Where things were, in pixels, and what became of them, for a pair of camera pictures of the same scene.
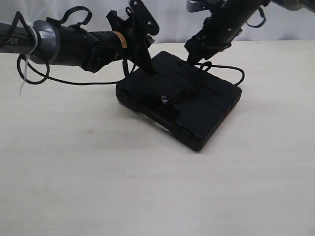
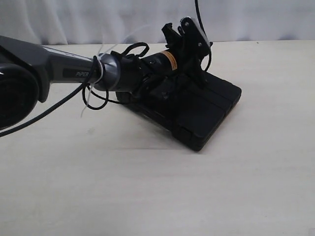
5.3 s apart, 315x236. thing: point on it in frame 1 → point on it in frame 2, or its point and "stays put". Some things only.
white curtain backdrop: [275, 22] stays put
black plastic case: [190, 100] stays put
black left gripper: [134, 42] → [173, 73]
